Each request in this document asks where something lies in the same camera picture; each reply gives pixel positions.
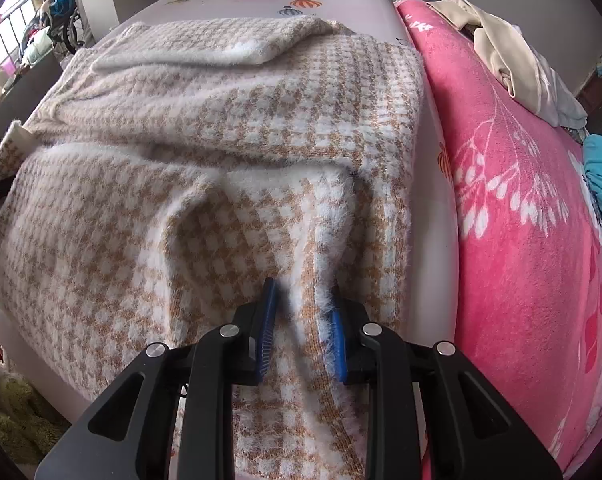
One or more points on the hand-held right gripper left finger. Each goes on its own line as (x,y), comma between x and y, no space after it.
(267,325)

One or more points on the green plush toy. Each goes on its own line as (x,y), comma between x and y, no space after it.
(11,410)

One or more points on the dark cabinet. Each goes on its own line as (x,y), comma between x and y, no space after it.
(26,90)

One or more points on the wheelchair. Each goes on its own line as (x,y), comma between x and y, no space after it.
(71,30)

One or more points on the beige garment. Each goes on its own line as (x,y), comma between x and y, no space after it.
(506,60)

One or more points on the beige white houndstooth coat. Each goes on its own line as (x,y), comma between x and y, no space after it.
(181,185)

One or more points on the pink floral blanket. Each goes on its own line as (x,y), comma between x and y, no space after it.
(521,235)

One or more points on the lilac printed bed sheet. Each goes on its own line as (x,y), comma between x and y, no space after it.
(231,7)

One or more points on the pale grey-blue garment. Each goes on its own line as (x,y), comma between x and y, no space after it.
(561,105)

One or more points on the brown wooden door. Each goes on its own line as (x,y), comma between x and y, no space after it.
(596,90)

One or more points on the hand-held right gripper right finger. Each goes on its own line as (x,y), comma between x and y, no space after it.
(338,345)

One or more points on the metal railing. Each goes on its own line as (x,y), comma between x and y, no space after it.
(11,25)

